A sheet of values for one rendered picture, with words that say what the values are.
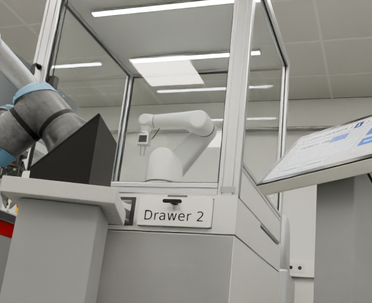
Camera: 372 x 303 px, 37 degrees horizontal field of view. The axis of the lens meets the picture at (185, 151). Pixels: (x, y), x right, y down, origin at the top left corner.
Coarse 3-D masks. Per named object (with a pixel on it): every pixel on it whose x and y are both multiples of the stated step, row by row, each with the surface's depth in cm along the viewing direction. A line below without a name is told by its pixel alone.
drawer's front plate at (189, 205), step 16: (144, 208) 209; (160, 208) 207; (176, 208) 205; (192, 208) 203; (208, 208) 201; (144, 224) 207; (160, 224) 205; (176, 224) 203; (192, 224) 201; (208, 224) 199
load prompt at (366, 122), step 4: (364, 120) 182; (368, 120) 179; (352, 124) 185; (356, 124) 183; (360, 124) 181; (364, 124) 178; (368, 124) 176; (340, 128) 190; (344, 128) 187; (348, 128) 185; (352, 128) 182; (356, 128) 180; (328, 132) 194; (332, 132) 191; (336, 132) 188; (340, 132) 186; (312, 136) 201; (316, 136) 198; (320, 136) 195; (324, 136) 192; (328, 136) 190; (308, 140) 200; (312, 140) 197; (316, 140) 194
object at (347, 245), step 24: (336, 192) 175; (360, 192) 170; (336, 216) 172; (360, 216) 168; (336, 240) 170; (360, 240) 165; (336, 264) 167; (360, 264) 163; (336, 288) 165; (360, 288) 161
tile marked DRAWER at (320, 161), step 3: (327, 156) 174; (315, 159) 178; (318, 159) 176; (321, 159) 175; (324, 159) 173; (309, 162) 179; (312, 162) 177; (315, 162) 176; (318, 162) 174; (321, 162) 172; (306, 165) 178; (309, 165) 176; (312, 165) 175; (315, 165) 173; (303, 168) 177
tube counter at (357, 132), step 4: (364, 128) 175; (348, 132) 181; (352, 132) 179; (356, 132) 176; (360, 132) 174; (336, 136) 185; (340, 136) 182; (344, 136) 180; (348, 136) 178; (324, 140) 189; (328, 140) 186; (332, 140) 184; (336, 140) 182; (320, 144) 188; (324, 144) 185
